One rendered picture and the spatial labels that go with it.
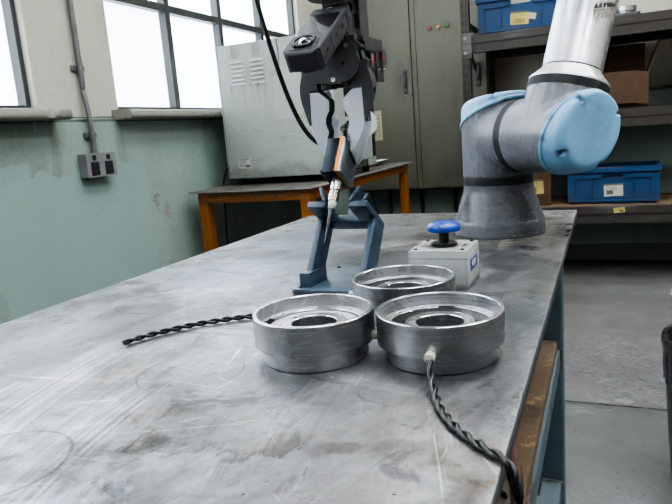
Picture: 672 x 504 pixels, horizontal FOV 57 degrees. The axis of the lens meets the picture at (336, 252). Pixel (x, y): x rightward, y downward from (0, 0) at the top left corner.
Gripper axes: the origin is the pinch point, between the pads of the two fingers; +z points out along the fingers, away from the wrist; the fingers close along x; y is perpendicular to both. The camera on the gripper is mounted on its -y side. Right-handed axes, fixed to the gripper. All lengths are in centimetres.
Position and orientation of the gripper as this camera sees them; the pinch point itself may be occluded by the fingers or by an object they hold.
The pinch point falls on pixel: (341, 154)
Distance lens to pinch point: 78.0
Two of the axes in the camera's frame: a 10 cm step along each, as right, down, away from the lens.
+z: 0.8, 9.8, 1.9
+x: -9.0, -0.1, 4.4
